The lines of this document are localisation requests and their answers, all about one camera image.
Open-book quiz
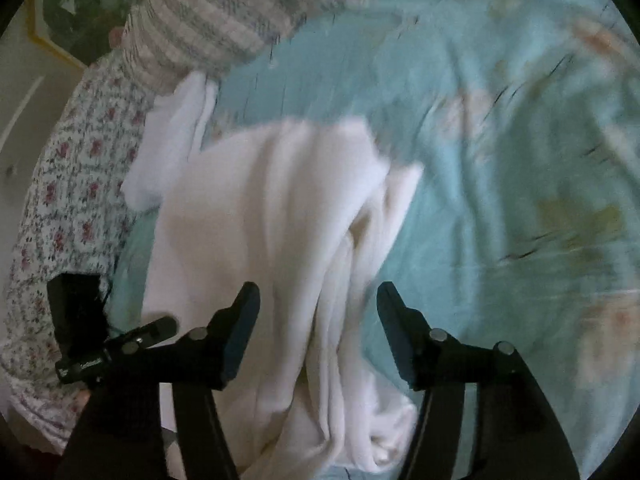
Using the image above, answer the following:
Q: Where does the person's left hand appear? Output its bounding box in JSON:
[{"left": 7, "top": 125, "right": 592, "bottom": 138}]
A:
[{"left": 73, "top": 389, "right": 91, "bottom": 413}]

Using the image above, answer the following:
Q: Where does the cream zip-up hoodie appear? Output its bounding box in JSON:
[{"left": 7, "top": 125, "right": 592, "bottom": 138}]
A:
[{"left": 142, "top": 118, "right": 422, "bottom": 479}]

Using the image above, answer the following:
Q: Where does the plaid checked pillow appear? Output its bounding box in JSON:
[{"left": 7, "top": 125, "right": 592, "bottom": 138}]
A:
[{"left": 122, "top": 0, "right": 352, "bottom": 94}]

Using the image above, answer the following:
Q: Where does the pink floral quilt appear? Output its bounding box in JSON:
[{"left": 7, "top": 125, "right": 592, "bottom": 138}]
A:
[{"left": 1, "top": 50, "right": 154, "bottom": 452}]

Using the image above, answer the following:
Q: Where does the white folded towel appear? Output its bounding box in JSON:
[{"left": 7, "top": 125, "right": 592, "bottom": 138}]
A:
[{"left": 120, "top": 70, "right": 218, "bottom": 212}]

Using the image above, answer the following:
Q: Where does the green landscape wall picture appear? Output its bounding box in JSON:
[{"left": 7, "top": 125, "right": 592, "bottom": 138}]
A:
[{"left": 27, "top": 0, "right": 134, "bottom": 67}]

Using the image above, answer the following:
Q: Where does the teal floral bed sheet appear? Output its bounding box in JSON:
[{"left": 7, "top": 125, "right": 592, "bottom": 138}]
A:
[{"left": 106, "top": 0, "right": 640, "bottom": 480}]

